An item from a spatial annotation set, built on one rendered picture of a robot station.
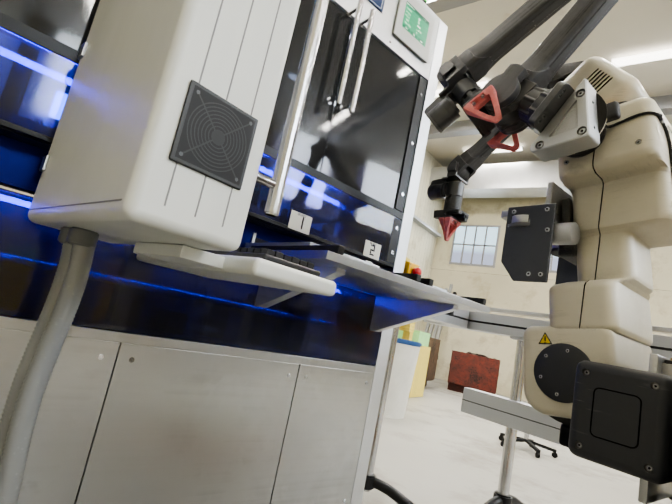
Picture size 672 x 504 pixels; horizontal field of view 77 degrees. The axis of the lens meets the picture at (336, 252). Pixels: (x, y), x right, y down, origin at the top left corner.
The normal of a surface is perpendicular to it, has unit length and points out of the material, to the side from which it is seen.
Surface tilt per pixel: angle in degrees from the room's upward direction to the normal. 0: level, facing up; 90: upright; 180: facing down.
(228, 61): 90
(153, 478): 90
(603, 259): 90
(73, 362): 90
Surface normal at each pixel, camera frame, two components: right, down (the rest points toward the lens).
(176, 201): 0.74, 0.04
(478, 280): -0.57, -0.26
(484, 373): -0.34, -0.22
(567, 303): -0.76, -0.26
